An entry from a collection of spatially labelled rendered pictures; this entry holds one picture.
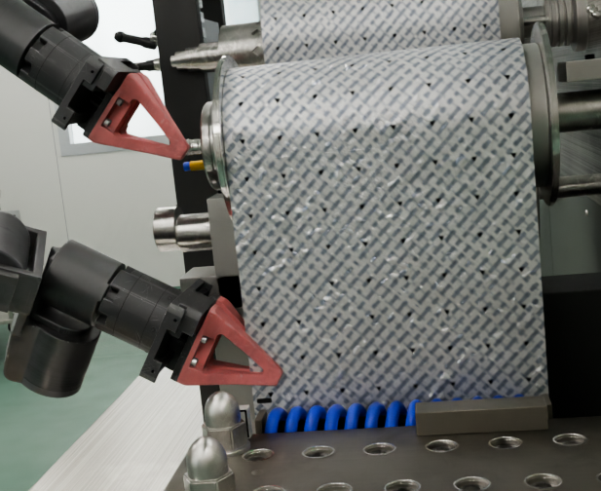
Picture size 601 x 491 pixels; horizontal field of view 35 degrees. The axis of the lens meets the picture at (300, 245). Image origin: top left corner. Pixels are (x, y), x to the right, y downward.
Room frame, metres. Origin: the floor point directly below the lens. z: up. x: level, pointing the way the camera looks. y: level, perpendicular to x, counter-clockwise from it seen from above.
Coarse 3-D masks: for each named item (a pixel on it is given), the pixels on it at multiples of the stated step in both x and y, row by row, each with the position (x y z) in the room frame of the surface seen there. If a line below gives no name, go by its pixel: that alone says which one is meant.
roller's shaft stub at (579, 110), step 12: (564, 96) 0.77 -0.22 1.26; (576, 96) 0.77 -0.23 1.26; (588, 96) 0.77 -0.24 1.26; (600, 96) 0.76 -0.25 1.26; (564, 108) 0.77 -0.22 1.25; (576, 108) 0.76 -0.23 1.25; (588, 108) 0.76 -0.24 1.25; (600, 108) 0.76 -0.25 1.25; (564, 120) 0.77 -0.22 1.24; (576, 120) 0.77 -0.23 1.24; (588, 120) 0.76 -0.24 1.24; (600, 120) 0.76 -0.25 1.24
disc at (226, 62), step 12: (228, 60) 0.81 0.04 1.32; (216, 72) 0.78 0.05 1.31; (216, 84) 0.77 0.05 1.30; (216, 96) 0.76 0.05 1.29; (216, 108) 0.75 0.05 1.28; (216, 120) 0.75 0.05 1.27; (216, 132) 0.75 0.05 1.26; (216, 144) 0.75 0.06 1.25; (216, 156) 0.75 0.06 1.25; (228, 192) 0.76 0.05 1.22; (228, 204) 0.76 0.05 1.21
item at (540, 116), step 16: (528, 48) 0.76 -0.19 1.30; (528, 64) 0.74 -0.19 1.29; (528, 80) 0.74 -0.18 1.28; (544, 80) 0.73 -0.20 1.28; (544, 96) 0.73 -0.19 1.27; (544, 112) 0.73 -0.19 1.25; (544, 128) 0.73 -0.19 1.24; (544, 144) 0.73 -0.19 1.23; (544, 160) 0.74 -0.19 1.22; (544, 176) 0.75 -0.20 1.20
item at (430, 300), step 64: (256, 256) 0.75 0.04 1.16; (320, 256) 0.75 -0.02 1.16; (384, 256) 0.74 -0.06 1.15; (448, 256) 0.73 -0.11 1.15; (512, 256) 0.73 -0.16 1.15; (256, 320) 0.76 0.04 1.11; (320, 320) 0.75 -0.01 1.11; (384, 320) 0.74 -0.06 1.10; (448, 320) 0.73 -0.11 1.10; (512, 320) 0.73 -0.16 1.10; (320, 384) 0.75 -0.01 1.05; (384, 384) 0.74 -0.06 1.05; (448, 384) 0.73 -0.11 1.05; (512, 384) 0.73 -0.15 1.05
